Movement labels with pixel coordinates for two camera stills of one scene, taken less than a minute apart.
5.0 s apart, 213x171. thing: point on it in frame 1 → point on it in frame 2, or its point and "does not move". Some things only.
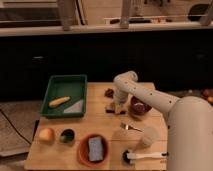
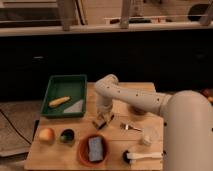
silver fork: (129, 127) does not move
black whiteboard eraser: (119, 108) → (98, 125)
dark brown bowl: (137, 107) does not move
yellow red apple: (47, 135) does not move
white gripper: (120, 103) → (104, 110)
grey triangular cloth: (76, 108) does not move
